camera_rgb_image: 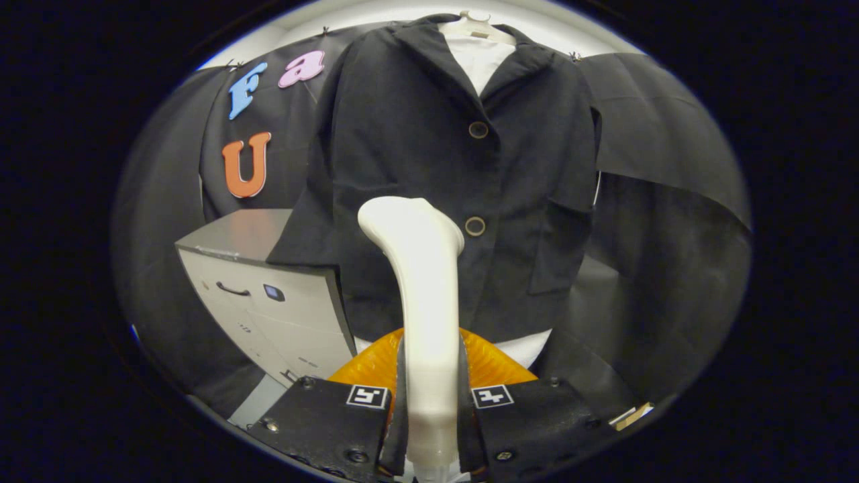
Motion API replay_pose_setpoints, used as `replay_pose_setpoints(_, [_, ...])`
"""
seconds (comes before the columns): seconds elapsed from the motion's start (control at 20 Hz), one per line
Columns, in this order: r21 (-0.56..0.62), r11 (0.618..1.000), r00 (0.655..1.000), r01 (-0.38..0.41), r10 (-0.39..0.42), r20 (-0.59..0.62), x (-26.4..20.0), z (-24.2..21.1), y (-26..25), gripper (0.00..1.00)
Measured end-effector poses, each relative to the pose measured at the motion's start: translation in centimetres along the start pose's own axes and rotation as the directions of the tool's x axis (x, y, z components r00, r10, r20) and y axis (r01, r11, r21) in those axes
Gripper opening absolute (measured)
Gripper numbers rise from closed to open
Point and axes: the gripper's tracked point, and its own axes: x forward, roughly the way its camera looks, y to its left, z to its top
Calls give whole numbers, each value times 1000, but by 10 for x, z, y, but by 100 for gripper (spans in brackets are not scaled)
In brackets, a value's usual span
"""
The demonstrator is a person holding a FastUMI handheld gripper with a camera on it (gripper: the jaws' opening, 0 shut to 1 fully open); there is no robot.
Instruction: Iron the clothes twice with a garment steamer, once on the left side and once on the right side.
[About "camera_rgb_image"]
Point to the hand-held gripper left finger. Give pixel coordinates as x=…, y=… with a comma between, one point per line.
x=322, y=422

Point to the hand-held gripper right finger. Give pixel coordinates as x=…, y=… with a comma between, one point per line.
x=537, y=422

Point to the white garment steamer head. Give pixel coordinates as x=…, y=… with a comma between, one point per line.
x=426, y=295

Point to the black blazer jacket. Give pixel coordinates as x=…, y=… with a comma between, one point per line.
x=416, y=134

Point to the grey drawer cabinet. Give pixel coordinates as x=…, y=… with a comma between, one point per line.
x=295, y=315

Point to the black backdrop cloth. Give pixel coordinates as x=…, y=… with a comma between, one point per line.
x=671, y=268

